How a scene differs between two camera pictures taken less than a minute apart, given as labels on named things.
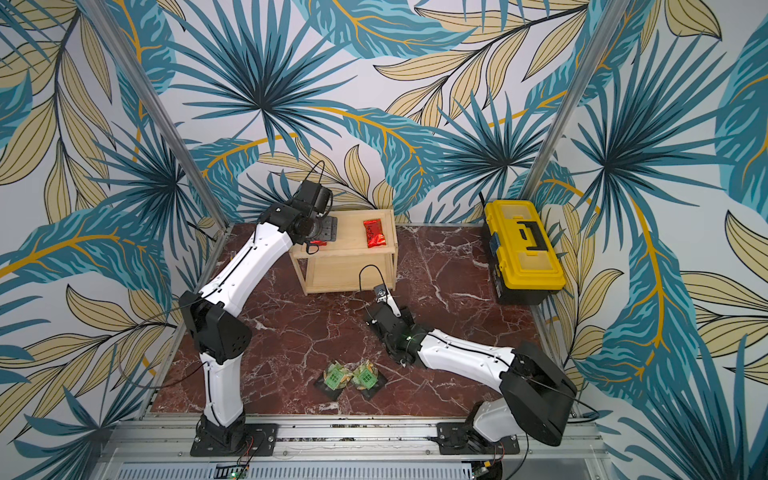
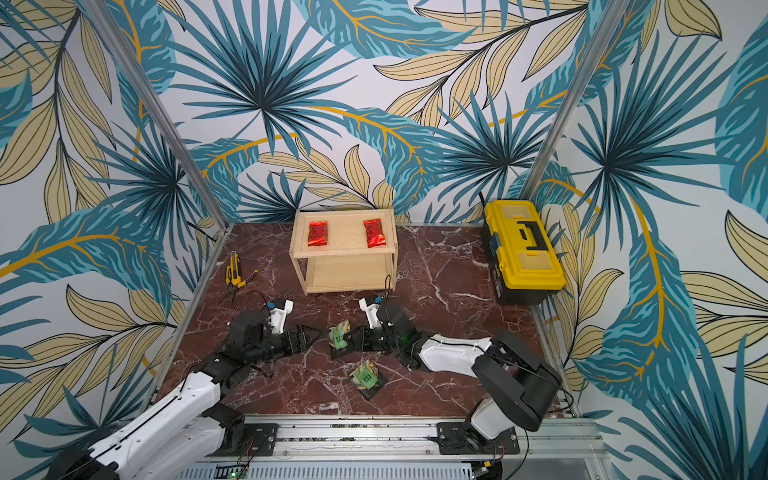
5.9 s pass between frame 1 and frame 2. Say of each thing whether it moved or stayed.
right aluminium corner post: stayed
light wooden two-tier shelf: stayed
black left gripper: moved
